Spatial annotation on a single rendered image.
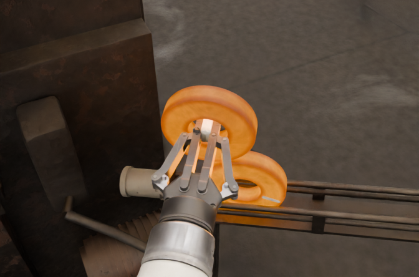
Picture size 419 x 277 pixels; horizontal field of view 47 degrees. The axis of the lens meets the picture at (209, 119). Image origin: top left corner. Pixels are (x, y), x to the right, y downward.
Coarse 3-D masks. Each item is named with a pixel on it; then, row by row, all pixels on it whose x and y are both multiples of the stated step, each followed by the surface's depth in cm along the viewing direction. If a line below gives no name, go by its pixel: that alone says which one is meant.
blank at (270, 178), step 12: (252, 156) 82; (264, 156) 83; (216, 168) 83; (240, 168) 82; (252, 168) 82; (264, 168) 81; (276, 168) 83; (216, 180) 86; (252, 180) 84; (264, 180) 83; (276, 180) 83; (240, 192) 90; (252, 192) 90; (264, 192) 86; (276, 192) 85; (264, 204) 88; (276, 204) 88
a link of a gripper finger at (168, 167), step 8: (184, 136) 73; (176, 144) 72; (184, 144) 73; (176, 152) 71; (184, 152) 74; (168, 160) 70; (176, 160) 72; (160, 168) 69; (168, 168) 69; (152, 176) 69; (160, 176) 69; (168, 176) 70
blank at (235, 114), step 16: (176, 96) 75; (192, 96) 72; (208, 96) 72; (224, 96) 72; (176, 112) 75; (192, 112) 74; (208, 112) 73; (224, 112) 73; (240, 112) 72; (176, 128) 78; (192, 128) 80; (240, 128) 75; (256, 128) 76; (240, 144) 78
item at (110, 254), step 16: (160, 208) 107; (128, 224) 103; (144, 224) 102; (96, 240) 101; (112, 240) 100; (144, 240) 100; (96, 256) 97; (112, 256) 98; (128, 256) 99; (96, 272) 97; (112, 272) 97; (128, 272) 99
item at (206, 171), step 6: (210, 138) 73; (216, 138) 73; (210, 144) 72; (210, 150) 71; (210, 156) 71; (204, 162) 70; (210, 162) 70; (204, 168) 69; (210, 168) 69; (204, 174) 68; (210, 174) 70; (204, 180) 67; (198, 186) 66; (204, 186) 66; (204, 192) 67
